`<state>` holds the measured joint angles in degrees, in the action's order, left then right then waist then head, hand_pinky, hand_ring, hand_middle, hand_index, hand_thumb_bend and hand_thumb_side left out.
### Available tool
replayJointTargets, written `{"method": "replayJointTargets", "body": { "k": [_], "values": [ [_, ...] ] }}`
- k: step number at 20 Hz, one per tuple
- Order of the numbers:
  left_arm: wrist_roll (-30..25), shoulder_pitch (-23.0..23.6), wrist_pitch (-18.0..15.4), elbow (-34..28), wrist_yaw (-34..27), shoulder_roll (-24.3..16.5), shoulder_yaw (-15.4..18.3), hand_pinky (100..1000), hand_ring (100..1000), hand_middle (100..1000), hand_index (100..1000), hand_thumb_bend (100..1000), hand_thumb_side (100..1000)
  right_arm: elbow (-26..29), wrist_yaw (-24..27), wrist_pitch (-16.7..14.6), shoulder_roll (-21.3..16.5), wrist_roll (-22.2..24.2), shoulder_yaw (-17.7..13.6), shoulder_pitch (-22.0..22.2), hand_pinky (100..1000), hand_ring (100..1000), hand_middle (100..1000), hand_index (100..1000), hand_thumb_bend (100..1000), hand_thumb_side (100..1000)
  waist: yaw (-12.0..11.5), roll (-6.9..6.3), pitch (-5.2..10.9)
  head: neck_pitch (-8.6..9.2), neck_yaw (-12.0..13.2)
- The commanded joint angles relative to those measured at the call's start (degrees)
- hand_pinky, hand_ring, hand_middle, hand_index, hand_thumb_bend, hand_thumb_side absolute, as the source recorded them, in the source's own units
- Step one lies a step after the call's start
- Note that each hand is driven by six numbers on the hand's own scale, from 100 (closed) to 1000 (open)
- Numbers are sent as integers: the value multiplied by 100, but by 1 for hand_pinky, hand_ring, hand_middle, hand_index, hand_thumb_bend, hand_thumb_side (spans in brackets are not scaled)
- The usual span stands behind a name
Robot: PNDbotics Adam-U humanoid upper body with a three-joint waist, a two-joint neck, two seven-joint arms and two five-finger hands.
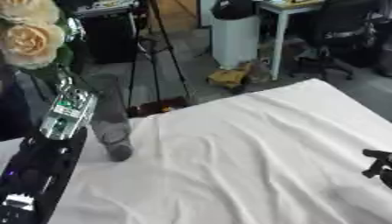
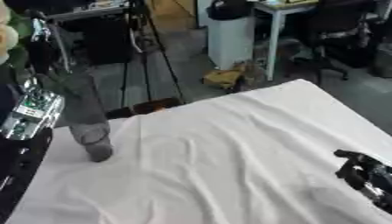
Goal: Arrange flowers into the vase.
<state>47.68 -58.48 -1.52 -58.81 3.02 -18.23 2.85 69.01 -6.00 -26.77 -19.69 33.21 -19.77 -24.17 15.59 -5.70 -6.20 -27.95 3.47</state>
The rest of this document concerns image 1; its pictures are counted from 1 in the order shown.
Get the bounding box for white table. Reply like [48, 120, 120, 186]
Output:
[255, 0, 328, 81]

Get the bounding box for black tripod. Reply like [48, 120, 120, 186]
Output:
[123, 0, 196, 117]

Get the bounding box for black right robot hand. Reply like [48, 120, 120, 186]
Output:
[360, 148, 392, 189]

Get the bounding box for cream artificial rose bunch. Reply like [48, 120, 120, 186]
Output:
[0, 0, 77, 71]

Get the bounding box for yellow object on floor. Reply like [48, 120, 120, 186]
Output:
[206, 62, 256, 91]

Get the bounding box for black bag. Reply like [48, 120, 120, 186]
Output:
[209, 0, 257, 21]

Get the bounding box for white cabinet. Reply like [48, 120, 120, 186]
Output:
[209, 14, 263, 70]

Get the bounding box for black cabinet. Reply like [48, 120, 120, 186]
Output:
[74, 4, 151, 65]

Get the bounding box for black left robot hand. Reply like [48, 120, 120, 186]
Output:
[45, 17, 92, 85]

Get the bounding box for black office chair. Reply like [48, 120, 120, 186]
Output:
[289, 0, 386, 81]

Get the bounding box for dark red tripod base bag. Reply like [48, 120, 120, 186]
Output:
[125, 96, 192, 118]

